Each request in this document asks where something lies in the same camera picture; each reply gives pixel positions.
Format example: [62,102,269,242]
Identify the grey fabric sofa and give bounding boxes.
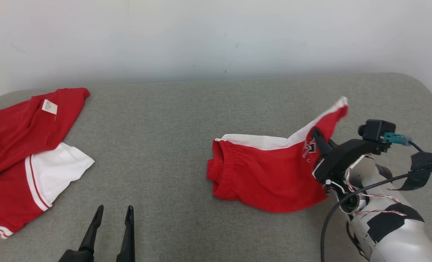
[0,72,432,262]

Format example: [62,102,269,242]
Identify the red shorts with white stripe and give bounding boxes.
[206,96,349,213]

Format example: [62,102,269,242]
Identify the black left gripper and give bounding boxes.
[58,205,136,262]

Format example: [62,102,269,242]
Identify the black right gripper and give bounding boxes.
[312,127,390,184]

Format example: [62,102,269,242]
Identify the red shirt with white sleeves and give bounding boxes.
[0,87,95,239]

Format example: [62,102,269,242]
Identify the red white twisted wires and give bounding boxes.
[345,155,408,218]

